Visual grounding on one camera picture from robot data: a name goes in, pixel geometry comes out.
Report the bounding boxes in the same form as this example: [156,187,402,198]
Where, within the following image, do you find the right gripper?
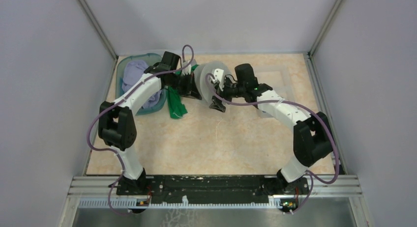
[209,78,245,113]

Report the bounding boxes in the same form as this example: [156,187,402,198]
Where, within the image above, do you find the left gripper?
[166,71,202,100]

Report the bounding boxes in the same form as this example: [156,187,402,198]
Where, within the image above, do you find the white filament spool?
[194,60,231,106]

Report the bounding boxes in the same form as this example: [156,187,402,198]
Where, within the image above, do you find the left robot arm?
[94,52,194,195]

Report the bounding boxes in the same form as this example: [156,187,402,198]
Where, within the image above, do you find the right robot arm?
[201,63,335,194]

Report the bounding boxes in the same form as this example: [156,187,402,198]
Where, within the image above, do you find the green cloth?
[167,64,199,119]

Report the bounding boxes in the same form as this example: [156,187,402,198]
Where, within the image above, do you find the lavender cloth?
[121,59,162,112]

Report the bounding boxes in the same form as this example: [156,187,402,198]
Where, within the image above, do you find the teal plastic basket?
[114,53,167,115]

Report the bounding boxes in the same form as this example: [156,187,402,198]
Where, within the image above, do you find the clear plastic box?
[253,65,295,101]

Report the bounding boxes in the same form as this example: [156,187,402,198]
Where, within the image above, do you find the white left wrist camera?
[180,60,197,76]

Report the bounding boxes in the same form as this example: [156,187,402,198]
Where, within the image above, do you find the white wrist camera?
[209,68,225,91]
[180,60,197,76]

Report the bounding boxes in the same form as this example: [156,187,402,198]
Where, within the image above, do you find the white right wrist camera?
[209,68,225,91]

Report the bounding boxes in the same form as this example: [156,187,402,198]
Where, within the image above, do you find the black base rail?
[116,175,309,211]

